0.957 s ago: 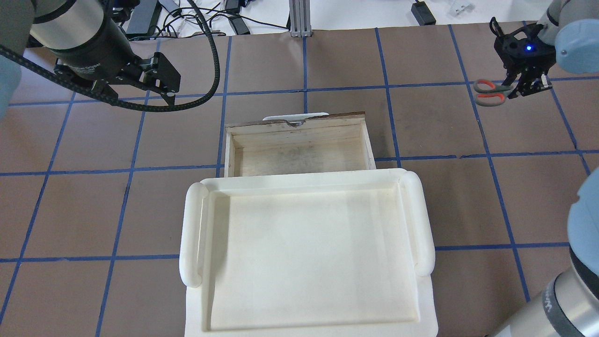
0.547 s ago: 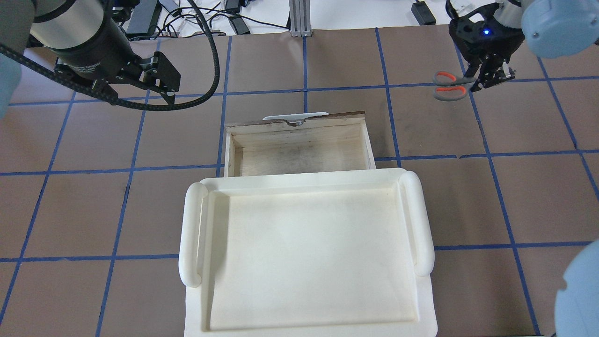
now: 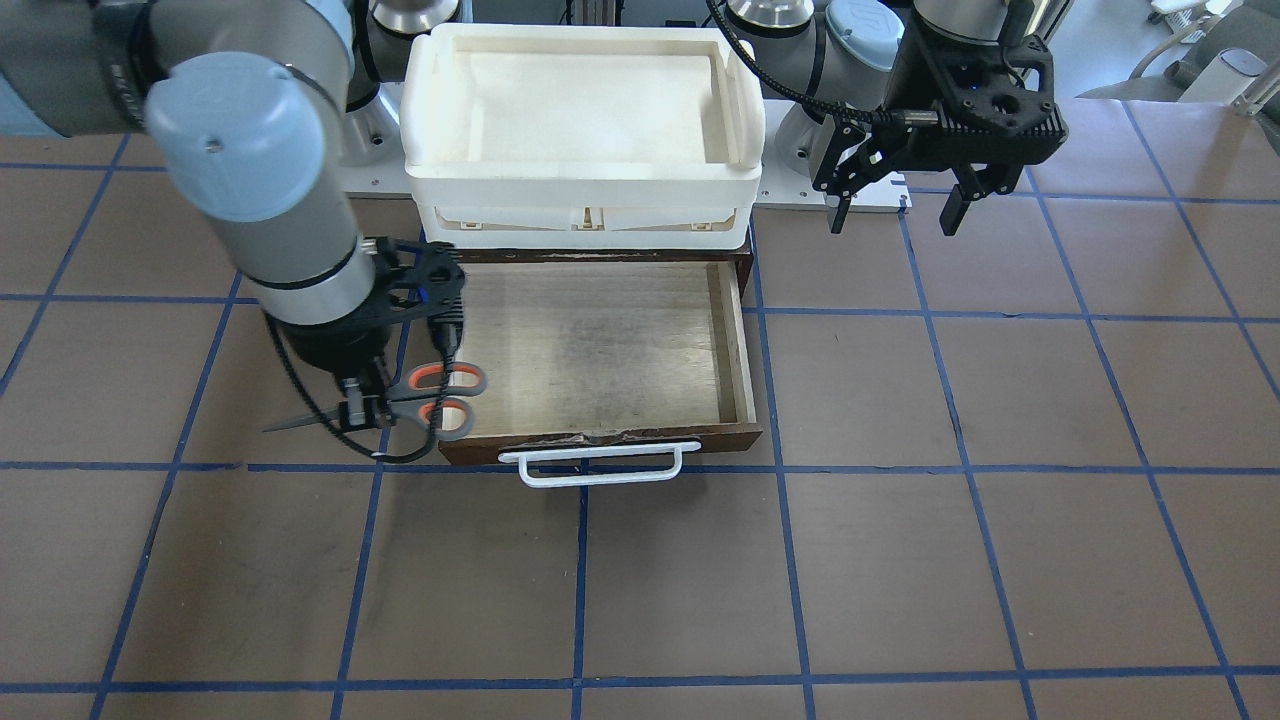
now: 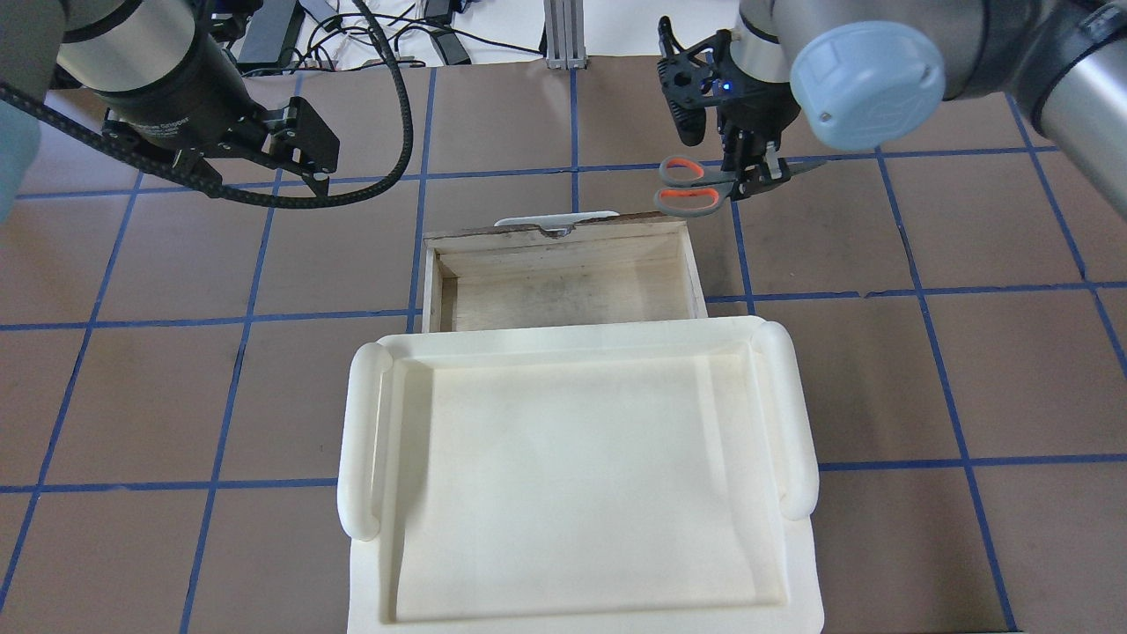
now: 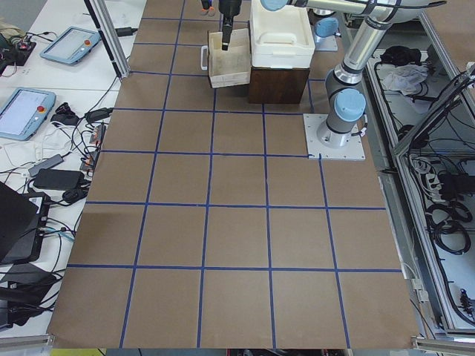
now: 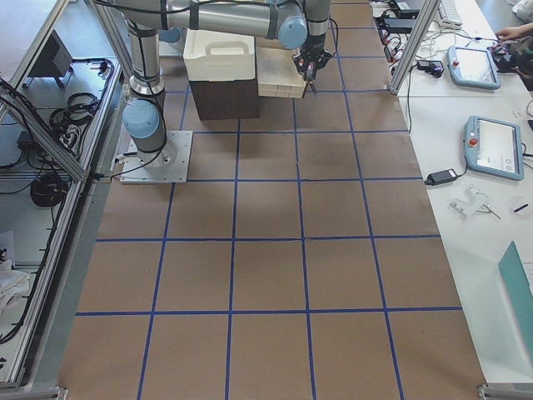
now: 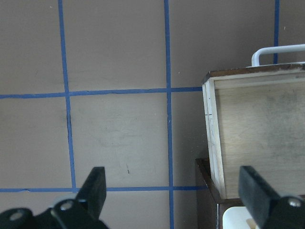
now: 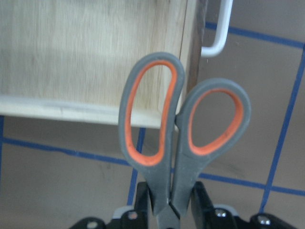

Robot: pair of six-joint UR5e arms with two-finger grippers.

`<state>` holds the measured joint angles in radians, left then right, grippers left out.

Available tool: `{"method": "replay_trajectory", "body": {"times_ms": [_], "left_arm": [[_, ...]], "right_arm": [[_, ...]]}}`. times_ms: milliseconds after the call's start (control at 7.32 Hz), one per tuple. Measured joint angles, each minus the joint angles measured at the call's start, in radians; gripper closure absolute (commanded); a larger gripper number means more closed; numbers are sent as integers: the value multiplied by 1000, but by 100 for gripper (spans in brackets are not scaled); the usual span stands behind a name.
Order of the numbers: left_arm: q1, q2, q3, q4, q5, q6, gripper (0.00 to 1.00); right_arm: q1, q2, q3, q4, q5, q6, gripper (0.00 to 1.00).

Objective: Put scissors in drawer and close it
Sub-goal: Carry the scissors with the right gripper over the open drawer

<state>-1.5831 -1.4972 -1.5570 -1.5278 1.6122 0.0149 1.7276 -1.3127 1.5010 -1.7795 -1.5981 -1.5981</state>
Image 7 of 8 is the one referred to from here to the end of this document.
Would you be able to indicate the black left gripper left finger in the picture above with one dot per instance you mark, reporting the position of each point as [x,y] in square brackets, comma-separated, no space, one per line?
[92,194]

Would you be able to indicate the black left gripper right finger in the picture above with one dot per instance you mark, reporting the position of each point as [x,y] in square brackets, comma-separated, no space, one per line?
[257,195]

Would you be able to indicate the white plastic tray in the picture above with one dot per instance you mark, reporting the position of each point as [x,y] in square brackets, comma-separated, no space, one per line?
[238,218]

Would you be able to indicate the dark wooden cabinet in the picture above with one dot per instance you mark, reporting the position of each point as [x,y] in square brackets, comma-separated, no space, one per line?
[210,205]

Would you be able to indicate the wooden drawer with white handle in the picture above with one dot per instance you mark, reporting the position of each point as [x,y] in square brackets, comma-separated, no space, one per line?
[255,116]

